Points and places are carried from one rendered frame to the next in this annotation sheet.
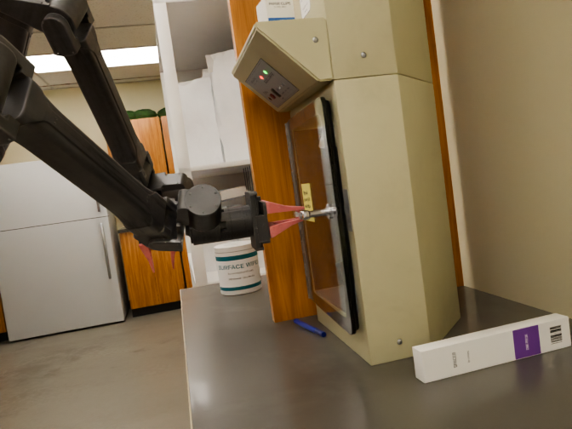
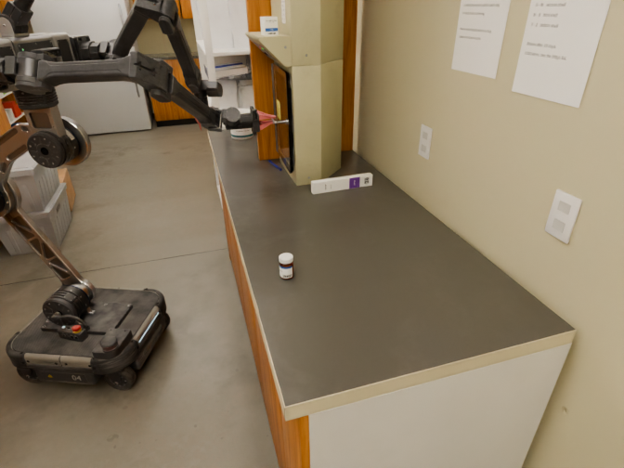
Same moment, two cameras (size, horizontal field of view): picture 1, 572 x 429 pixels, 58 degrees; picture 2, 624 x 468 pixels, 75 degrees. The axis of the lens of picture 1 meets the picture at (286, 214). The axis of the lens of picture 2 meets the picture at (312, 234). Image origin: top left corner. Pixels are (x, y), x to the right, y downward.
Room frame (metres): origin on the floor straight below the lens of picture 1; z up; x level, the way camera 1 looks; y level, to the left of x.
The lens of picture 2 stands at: (-0.76, -0.05, 1.61)
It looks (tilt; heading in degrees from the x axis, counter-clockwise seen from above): 30 degrees down; 356
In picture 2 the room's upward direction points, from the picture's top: 1 degrees counter-clockwise
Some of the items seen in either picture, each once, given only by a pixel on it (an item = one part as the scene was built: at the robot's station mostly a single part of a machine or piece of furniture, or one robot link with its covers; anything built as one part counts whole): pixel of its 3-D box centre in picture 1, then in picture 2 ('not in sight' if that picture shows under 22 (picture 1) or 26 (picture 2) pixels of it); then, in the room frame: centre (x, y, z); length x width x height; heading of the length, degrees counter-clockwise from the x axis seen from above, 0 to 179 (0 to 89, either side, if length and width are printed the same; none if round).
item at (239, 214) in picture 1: (240, 222); (247, 121); (0.91, 0.08, 1.20); 0.07 x 0.07 x 0.10; 11
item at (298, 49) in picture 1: (275, 74); (266, 48); (0.98, -0.02, 1.46); 0.32 x 0.12 x 0.10; 12
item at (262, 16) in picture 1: (276, 19); (268, 25); (0.91, -0.03, 1.54); 0.05 x 0.05 x 0.06; 20
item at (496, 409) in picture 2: not in sight; (314, 279); (0.83, -0.17, 0.45); 2.05 x 0.67 x 0.90; 12
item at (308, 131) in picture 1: (317, 214); (281, 117); (0.99, -0.06, 1.19); 0.30 x 0.01 x 0.40; 10
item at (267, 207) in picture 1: (279, 219); (265, 121); (0.92, 0.01, 1.20); 0.09 x 0.07 x 0.07; 101
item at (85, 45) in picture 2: not in sight; (93, 52); (1.11, 0.69, 1.45); 0.09 x 0.08 x 0.12; 169
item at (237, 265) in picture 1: (237, 266); (241, 123); (1.60, 0.17, 1.02); 0.13 x 0.13 x 0.15
